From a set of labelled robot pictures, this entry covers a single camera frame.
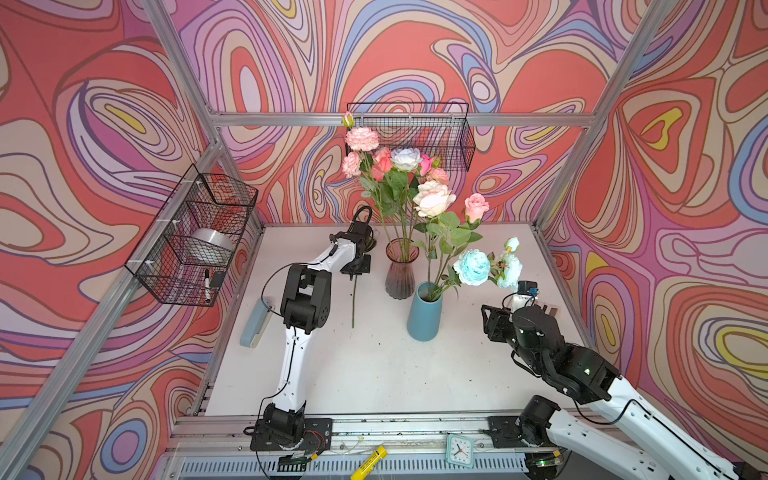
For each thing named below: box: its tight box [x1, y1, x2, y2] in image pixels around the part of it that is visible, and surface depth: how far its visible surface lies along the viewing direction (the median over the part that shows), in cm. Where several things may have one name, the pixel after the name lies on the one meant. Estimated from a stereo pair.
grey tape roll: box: [187, 228, 233, 260], surface depth 73 cm
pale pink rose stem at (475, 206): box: [435, 193, 490, 298], surface depth 66 cm
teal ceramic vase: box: [407, 281, 443, 342], surface depth 77 cm
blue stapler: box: [240, 298, 275, 348], surface depth 90 cm
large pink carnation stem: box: [342, 127, 382, 205], surface depth 72 cm
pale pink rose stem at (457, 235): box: [433, 212, 483, 288], surface depth 67 cm
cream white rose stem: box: [414, 180, 457, 295], surface depth 64 cm
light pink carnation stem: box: [429, 167, 449, 185], surface depth 78 cm
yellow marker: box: [350, 446, 388, 480], surface depth 70 cm
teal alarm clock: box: [445, 434, 475, 469], surface depth 71 cm
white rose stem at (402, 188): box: [387, 147, 423, 259], surface depth 75 cm
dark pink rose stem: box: [420, 154, 434, 176], surface depth 75 cm
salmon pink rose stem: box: [372, 147, 393, 182], surface depth 75 cm
